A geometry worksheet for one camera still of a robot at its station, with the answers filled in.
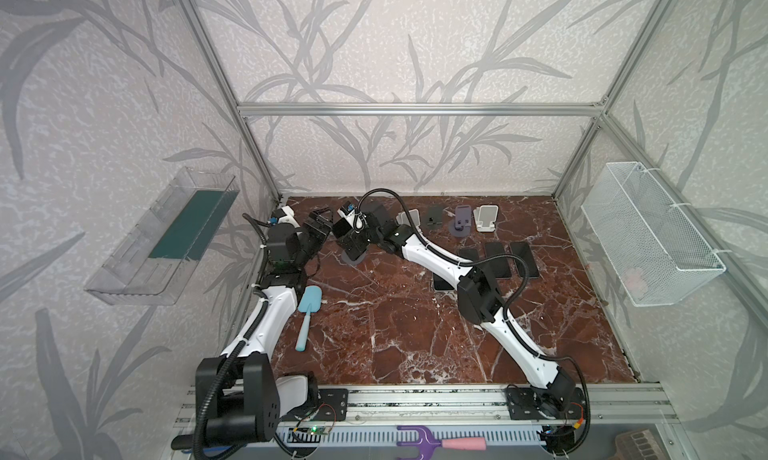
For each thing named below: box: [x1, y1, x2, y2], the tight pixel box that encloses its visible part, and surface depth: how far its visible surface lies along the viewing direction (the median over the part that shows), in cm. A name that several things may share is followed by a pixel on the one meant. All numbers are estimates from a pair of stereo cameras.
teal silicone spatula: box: [295, 286, 323, 352], surface depth 91 cm
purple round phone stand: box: [449, 204, 471, 237], surface depth 108 cm
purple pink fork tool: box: [396, 425, 487, 460], surface depth 70 cm
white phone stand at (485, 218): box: [473, 205, 499, 233], surface depth 110 cm
